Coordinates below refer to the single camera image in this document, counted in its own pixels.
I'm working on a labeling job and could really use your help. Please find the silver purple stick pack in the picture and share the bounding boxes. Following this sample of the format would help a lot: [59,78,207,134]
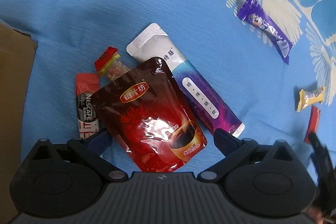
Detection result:
[126,23,245,138]

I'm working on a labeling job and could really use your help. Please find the small red snack packet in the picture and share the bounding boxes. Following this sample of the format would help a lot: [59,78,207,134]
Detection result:
[304,105,321,144]

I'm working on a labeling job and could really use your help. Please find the red Nescafe coffee stick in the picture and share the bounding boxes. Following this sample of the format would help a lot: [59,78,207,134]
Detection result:
[75,73,100,139]

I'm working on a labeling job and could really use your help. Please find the dark red drink pouch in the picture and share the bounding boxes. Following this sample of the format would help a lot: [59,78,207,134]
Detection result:
[91,57,207,172]

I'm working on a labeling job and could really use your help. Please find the yellow candy bar wrapper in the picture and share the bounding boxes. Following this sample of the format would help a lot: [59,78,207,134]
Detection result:
[297,86,326,112]

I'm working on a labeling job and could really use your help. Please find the red yellow cereal bar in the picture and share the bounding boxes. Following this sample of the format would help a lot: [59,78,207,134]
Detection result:
[94,47,130,81]

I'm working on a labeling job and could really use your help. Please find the purple candy bar wrapper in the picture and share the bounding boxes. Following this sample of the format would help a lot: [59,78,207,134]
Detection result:
[237,0,293,64]

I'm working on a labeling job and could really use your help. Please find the brown cardboard box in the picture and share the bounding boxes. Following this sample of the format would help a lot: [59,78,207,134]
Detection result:
[1,23,36,223]

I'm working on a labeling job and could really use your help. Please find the blue white patterned sheet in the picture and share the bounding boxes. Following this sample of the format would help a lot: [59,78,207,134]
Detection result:
[1,0,335,172]

